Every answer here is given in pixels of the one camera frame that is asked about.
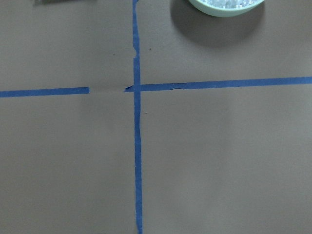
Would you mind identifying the green bowl of ice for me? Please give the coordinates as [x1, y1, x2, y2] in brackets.
[189, 0, 264, 18]

